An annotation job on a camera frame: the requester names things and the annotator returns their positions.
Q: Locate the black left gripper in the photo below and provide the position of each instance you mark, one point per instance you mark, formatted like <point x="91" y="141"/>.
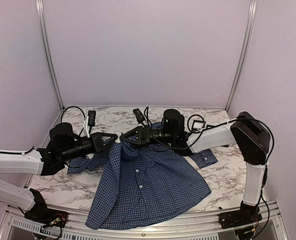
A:
<point x="99" y="135"/>

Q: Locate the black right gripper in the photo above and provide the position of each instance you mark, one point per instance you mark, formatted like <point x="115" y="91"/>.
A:
<point x="130" y="133"/>

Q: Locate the blue checked button shirt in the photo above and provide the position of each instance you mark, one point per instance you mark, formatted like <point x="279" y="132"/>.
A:
<point x="143" y="186"/>

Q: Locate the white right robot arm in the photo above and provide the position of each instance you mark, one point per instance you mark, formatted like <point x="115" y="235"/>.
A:
<point x="252" y="137"/>

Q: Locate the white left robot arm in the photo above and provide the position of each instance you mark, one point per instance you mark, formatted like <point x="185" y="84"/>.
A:
<point x="21" y="163"/>

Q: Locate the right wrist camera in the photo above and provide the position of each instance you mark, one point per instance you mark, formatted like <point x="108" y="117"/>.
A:
<point x="140" y="117"/>

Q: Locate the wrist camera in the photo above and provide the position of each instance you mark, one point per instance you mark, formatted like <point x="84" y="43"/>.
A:
<point x="89" y="122"/>
<point x="140" y="117"/>

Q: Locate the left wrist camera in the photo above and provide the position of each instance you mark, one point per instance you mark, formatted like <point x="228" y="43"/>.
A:
<point x="89" y="122"/>

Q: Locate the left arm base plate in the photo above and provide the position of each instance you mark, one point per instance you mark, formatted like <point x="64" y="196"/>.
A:
<point x="46" y="216"/>

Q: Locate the aluminium front rail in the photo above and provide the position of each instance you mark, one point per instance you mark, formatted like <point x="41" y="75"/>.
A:
<point x="193" y="225"/>

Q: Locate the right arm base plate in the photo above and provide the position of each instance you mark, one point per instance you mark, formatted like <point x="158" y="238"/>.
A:
<point x="246" y="214"/>

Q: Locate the left aluminium frame post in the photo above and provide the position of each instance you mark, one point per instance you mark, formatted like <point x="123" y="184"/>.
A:
<point x="47" y="53"/>

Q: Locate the aluminium frame post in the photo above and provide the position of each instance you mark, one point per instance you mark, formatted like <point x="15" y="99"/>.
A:
<point x="47" y="53"/>
<point x="248" y="34"/>

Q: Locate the right aluminium frame post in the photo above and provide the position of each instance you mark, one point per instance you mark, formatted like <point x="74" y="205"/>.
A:
<point x="248" y="34"/>

